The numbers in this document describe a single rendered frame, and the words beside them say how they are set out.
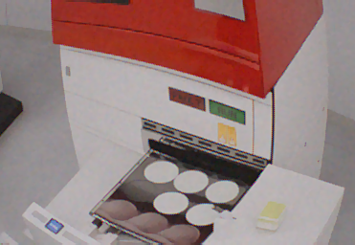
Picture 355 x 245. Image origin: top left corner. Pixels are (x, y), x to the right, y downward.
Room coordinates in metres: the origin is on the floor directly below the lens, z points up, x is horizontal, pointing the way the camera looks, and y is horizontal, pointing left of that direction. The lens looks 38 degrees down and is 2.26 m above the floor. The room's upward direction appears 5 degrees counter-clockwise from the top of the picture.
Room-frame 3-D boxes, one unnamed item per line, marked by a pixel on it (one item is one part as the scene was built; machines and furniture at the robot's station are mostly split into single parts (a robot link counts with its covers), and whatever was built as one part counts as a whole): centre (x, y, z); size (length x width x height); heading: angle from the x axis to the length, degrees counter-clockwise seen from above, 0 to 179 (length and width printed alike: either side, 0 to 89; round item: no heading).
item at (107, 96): (1.67, 0.06, 1.02); 0.82 x 0.03 x 0.40; 54
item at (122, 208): (1.37, 0.04, 0.90); 0.34 x 0.34 x 0.01; 54
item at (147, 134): (1.55, -0.07, 0.89); 0.44 x 0.02 x 0.10; 54
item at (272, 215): (1.14, -0.24, 1.00); 0.07 x 0.07 x 0.07; 57
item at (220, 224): (1.14, -0.10, 1.03); 0.06 x 0.04 x 0.13; 144
